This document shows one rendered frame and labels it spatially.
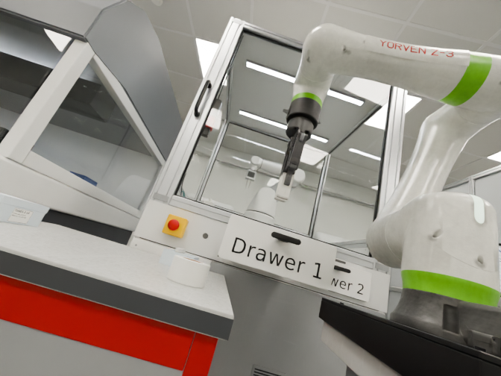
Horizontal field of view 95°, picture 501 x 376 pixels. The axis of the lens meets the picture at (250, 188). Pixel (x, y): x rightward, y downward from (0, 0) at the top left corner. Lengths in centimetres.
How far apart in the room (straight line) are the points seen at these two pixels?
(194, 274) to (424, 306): 37
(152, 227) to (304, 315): 66
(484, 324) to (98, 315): 49
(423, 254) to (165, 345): 42
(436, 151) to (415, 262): 39
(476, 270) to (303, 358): 69
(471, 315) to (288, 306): 62
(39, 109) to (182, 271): 73
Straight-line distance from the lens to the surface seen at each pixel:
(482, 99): 77
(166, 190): 98
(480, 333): 44
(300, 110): 68
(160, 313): 33
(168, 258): 67
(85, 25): 111
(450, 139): 84
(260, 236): 59
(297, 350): 102
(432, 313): 48
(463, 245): 50
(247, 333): 96
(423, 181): 74
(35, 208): 73
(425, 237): 50
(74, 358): 38
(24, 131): 97
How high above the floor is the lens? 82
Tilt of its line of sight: 18 degrees up
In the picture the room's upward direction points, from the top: 17 degrees clockwise
